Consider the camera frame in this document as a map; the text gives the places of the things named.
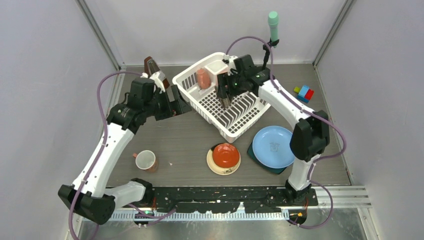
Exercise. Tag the brown ceramic bowl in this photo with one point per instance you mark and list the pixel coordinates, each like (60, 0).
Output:
(223, 96)

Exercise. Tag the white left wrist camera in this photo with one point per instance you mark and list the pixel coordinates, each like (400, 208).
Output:
(158, 78)

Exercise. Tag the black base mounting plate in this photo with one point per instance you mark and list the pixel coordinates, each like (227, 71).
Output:
(224, 199)

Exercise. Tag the white mug pink handle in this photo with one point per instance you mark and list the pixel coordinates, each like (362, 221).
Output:
(146, 160)

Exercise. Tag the light blue plate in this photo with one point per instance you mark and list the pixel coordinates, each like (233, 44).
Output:
(271, 147)

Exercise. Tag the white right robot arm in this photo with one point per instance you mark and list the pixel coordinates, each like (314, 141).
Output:
(310, 130)

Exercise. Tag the dark green square plate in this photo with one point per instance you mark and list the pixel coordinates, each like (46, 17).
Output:
(250, 153)

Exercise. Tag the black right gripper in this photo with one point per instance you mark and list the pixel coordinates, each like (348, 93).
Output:
(223, 79)

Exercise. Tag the pink mug with handle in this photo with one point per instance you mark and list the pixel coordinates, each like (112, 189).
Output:
(203, 79)

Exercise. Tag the orange saucer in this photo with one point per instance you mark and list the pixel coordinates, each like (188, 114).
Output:
(225, 155)

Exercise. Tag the cream patterned plate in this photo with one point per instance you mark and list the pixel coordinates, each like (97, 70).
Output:
(219, 170)

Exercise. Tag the brown wooden metronome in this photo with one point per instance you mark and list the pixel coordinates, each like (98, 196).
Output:
(151, 67)

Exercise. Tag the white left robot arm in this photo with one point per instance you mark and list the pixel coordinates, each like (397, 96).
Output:
(88, 195)

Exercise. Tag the colourful toy blocks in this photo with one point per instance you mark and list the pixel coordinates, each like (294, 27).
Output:
(304, 93)

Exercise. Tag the green microphone on stand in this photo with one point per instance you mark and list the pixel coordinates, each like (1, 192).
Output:
(273, 22)

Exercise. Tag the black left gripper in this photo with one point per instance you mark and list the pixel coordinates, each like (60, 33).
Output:
(180, 106)

